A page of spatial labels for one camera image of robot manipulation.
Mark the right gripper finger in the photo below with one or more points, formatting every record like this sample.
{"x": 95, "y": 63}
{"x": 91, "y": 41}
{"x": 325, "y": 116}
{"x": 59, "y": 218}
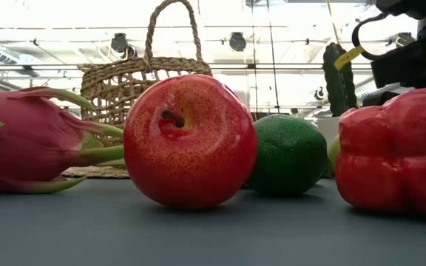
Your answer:
{"x": 377, "y": 99}

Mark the red bell pepper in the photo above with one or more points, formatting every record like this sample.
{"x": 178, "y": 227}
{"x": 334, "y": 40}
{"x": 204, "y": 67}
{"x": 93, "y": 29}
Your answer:
{"x": 394, "y": 155}

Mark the green pear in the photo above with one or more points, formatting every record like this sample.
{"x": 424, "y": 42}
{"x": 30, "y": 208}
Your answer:
{"x": 334, "y": 155}

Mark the large round dark lime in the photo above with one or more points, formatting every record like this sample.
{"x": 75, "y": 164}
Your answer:
{"x": 290, "y": 155}

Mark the red yellow-speckled apple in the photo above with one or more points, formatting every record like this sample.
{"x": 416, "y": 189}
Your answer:
{"x": 191, "y": 147}

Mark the pink dragon fruit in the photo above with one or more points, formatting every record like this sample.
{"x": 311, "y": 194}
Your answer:
{"x": 24, "y": 140}

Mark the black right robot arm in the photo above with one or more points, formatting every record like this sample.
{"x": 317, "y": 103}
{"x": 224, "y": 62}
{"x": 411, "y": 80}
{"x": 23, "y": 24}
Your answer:
{"x": 401, "y": 7}

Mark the green cactus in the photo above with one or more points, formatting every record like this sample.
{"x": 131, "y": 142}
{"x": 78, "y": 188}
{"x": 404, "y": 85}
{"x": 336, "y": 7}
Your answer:
{"x": 335, "y": 81}

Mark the corrugated silver air duct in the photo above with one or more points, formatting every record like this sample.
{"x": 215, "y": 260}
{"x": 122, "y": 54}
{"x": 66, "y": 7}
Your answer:
{"x": 383, "y": 88}

